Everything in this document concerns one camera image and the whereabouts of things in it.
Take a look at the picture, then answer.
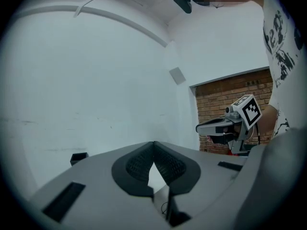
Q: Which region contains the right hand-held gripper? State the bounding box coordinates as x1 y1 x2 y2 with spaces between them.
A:
196 94 262 156

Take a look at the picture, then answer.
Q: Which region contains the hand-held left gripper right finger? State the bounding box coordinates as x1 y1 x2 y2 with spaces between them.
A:
153 141 201 196

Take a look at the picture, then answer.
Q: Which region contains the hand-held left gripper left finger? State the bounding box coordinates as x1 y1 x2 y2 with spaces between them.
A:
111 141 154 198

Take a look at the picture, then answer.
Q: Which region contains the person's right forearm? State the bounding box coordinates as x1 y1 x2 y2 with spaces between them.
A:
257 103 281 142

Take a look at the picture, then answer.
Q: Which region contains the small black box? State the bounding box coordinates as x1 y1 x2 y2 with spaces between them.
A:
70 152 90 167

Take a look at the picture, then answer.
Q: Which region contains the white printed t-shirt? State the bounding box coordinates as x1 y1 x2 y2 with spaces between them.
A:
261 0 307 139

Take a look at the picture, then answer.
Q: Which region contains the grey wall plate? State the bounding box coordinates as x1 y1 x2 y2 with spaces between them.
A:
168 67 187 85

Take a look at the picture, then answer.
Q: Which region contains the black head-worn camera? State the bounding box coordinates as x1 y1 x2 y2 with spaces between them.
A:
173 0 193 14

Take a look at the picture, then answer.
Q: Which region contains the white wall conduit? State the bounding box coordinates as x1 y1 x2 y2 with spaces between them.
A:
14 0 169 48

